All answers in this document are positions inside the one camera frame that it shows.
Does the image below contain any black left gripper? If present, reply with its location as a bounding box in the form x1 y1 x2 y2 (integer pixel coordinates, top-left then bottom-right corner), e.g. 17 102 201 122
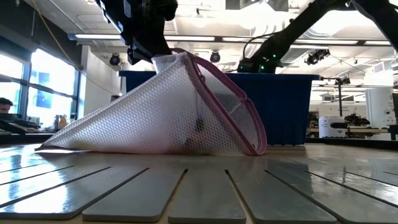
95 0 178 66

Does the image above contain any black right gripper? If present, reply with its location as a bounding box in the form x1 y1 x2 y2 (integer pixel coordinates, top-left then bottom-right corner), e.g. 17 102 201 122
261 43 284 74

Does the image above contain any blue plastic bin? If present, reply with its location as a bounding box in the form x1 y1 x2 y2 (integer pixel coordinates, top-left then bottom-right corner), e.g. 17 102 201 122
118 70 321 146

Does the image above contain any long grey slotted divider board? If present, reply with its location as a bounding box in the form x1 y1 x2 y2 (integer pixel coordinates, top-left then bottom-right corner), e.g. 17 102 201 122
0 143 398 224

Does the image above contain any white storage container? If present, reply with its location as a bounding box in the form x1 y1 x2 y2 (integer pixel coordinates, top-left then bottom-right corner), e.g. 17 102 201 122
318 116 347 139

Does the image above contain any large glass window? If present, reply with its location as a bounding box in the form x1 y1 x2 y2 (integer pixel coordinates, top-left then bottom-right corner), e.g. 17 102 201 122
0 46 82 131

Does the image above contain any white cabinet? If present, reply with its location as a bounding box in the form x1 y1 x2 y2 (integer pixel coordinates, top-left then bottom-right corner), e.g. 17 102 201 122
364 86 396 128

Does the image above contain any background wooden table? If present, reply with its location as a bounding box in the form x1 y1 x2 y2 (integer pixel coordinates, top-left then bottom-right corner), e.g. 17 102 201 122
306 125 390 138

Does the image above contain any person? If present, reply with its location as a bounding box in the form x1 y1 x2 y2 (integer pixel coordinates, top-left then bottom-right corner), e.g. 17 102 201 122
0 97 15 114

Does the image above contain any black keyboard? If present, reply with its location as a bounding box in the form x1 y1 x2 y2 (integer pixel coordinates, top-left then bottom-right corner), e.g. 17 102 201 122
0 119 40 136

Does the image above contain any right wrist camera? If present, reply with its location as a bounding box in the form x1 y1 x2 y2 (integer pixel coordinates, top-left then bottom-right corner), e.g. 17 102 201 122
238 57 265 74

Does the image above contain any yellow hanging cable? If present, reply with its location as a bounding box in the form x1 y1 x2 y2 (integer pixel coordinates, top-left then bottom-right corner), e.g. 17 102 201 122
30 0 119 96

